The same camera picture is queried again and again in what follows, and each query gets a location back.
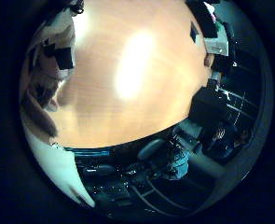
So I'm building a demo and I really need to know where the seated person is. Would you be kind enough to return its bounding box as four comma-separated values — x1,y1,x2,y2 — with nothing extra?
230,126,254,149
204,123,229,155

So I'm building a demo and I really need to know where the black bag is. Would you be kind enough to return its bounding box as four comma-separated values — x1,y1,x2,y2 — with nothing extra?
186,0,219,39

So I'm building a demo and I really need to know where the white box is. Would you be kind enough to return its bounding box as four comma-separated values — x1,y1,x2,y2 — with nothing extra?
203,29,230,58

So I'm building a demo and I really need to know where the grey office chair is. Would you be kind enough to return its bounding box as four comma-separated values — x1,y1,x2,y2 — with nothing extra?
136,137,167,161

